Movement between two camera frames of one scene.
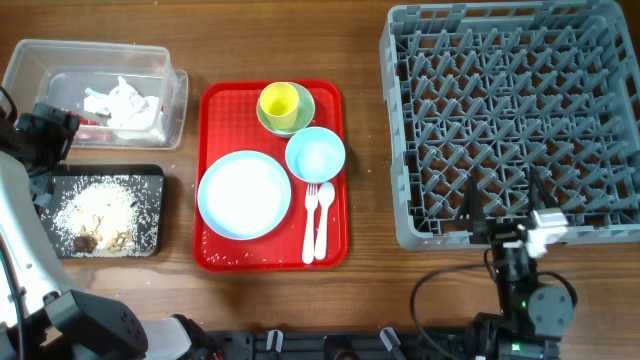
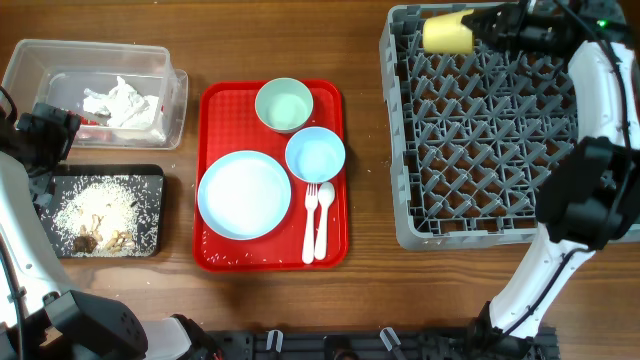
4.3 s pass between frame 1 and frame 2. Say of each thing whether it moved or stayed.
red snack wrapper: stayed
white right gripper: moved
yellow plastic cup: moved
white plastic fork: stayed
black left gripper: stayed
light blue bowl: stayed
